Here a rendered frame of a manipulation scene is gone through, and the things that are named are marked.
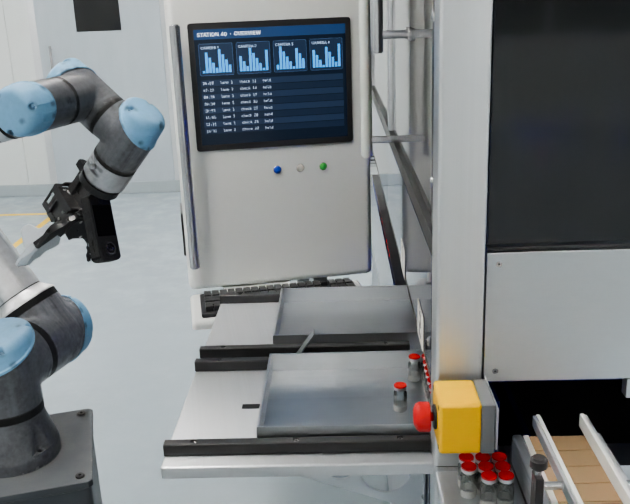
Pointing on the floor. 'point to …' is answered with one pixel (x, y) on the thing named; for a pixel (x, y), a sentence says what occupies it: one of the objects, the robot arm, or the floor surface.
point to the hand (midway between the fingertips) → (55, 267)
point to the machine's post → (459, 196)
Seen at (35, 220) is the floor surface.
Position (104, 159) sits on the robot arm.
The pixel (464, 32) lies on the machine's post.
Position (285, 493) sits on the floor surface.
